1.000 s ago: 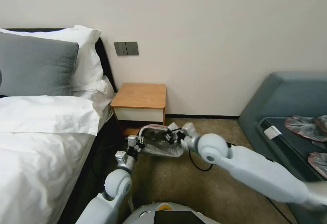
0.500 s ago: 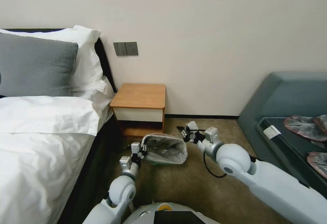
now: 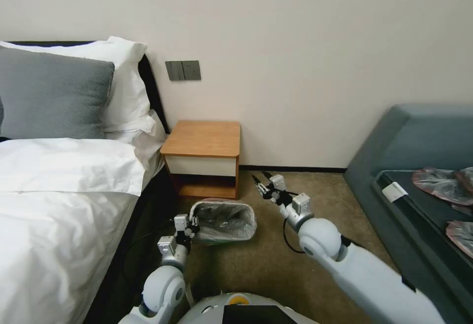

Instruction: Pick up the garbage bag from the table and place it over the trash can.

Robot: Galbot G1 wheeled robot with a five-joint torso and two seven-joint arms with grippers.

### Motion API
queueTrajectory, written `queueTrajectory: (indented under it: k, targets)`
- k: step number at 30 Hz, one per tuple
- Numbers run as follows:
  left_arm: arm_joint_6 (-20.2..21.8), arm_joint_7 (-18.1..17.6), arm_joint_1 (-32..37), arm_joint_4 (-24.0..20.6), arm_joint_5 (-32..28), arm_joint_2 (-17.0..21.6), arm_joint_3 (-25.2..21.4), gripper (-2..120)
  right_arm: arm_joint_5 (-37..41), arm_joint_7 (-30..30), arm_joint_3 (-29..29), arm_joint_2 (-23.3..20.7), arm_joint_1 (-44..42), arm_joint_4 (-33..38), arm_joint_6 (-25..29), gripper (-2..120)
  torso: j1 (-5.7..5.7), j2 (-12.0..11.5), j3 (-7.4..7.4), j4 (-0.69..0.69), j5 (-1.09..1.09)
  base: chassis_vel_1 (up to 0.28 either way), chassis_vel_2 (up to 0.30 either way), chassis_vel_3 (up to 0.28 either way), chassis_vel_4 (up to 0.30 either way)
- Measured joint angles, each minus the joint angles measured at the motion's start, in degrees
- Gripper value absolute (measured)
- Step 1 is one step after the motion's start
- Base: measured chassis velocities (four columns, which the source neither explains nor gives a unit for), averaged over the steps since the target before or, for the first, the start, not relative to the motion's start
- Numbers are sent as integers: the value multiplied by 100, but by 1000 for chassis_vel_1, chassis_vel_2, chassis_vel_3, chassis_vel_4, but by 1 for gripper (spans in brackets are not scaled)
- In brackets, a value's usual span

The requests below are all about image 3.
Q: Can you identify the grey trash can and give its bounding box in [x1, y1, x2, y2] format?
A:
[187, 197, 258, 248]

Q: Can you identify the pinkish translucent garbage bag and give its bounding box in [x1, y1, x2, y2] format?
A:
[411, 167, 465, 203]
[444, 219, 473, 262]
[455, 166, 473, 193]

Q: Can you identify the dark baseboard strip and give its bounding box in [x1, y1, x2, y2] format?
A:
[238, 164, 349, 173]

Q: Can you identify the translucent grey bin liner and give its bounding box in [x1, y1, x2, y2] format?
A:
[193, 202, 255, 239]

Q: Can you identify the black bed base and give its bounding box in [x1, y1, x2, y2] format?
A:
[85, 161, 176, 324]

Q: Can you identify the wooden nightstand with white drawer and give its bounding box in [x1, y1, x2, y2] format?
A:
[160, 120, 241, 200]

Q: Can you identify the white tag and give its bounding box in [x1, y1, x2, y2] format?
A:
[381, 182, 408, 203]

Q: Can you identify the white duvet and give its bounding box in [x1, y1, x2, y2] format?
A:
[0, 137, 168, 324]

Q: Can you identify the black bed headboard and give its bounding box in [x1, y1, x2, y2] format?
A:
[0, 40, 171, 135]

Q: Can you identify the teal upholstered sofa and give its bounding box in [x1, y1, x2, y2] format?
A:
[342, 103, 473, 292]

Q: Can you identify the white pillow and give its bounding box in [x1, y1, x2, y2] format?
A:
[0, 35, 158, 135]

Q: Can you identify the grey pillow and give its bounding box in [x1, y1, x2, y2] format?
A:
[0, 46, 116, 140]

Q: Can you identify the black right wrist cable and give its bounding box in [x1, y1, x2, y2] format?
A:
[282, 217, 308, 255]

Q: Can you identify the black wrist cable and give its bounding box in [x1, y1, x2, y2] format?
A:
[124, 224, 176, 277]
[282, 217, 308, 255]

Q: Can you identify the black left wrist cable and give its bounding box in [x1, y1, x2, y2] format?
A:
[124, 224, 176, 277]

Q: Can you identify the grey wall switch panel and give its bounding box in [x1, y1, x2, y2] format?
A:
[165, 60, 202, 82]

